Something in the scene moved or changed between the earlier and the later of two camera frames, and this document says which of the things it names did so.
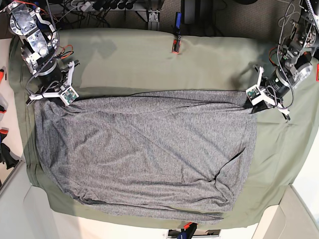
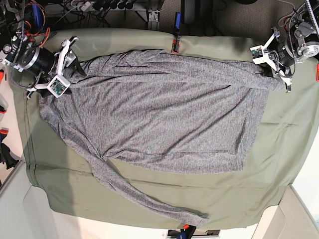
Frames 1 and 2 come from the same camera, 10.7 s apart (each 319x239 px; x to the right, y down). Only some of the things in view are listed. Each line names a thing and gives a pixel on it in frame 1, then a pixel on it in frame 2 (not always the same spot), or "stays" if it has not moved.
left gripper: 52,79 -> 63,59
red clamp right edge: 317,72 stays
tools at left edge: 8,155 stays
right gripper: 274,85 -> 278,70
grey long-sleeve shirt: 185,155 stays
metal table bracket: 153,23 stays
